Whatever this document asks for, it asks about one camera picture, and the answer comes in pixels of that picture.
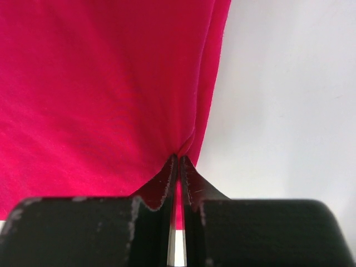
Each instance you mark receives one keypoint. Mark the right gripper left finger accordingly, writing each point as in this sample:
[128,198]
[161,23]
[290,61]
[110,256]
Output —
[136,230]

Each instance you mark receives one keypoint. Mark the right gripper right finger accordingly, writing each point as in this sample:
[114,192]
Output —
[220,231]

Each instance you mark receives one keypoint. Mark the magenta t shirt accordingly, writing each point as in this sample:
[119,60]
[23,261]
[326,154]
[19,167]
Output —
[97,95]

